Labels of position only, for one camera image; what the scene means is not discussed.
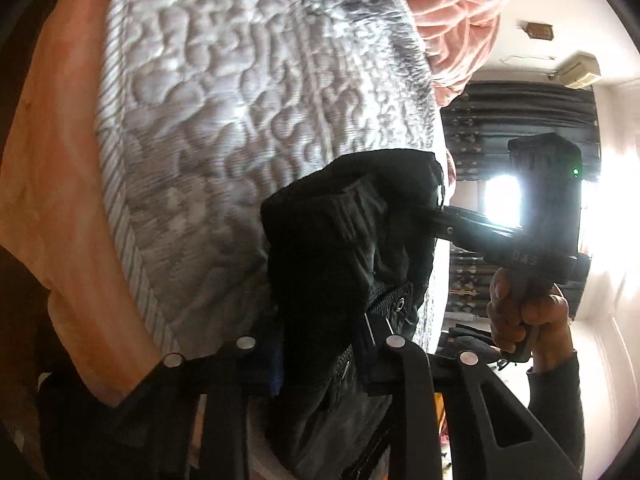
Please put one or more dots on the bright window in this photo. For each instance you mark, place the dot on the bright window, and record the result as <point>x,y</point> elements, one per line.
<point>500,200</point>

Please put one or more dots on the grey quilted bedspread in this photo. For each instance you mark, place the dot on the grey quilted bedspread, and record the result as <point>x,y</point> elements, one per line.
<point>225,110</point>

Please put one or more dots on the pink fleece blanket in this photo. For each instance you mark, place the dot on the pink fleece blanket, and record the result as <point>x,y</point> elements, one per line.
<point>450,20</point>

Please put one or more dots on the black pants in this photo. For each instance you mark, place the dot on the black pants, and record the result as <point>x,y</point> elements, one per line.
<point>325,240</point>

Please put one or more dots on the brown wall plaque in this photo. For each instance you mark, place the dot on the brown wall plaque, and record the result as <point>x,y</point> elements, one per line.
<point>539,30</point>

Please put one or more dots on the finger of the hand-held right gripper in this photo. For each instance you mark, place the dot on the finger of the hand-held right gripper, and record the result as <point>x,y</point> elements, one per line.
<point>465,225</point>

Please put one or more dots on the beige air conditioner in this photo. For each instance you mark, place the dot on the beige air conditioner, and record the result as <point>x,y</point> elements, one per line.
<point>580,72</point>

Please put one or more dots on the dark patterned curtain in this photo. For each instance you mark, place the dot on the dark patterned curtain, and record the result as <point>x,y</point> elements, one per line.
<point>525,115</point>
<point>470,280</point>

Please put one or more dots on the person's right forearm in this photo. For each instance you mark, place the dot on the person's right forearm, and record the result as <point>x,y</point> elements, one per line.
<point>560,410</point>

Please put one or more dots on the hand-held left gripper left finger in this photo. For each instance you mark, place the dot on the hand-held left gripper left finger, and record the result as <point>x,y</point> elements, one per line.
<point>225,390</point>

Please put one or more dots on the orange bed skirt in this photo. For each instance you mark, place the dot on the orange bed skirt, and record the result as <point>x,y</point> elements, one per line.
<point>50,185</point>

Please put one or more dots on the person's right hand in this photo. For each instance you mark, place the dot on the person's right hand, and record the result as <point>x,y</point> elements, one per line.
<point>545,317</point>

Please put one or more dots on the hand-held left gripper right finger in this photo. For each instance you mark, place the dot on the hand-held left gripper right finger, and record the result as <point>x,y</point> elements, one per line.
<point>415,390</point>

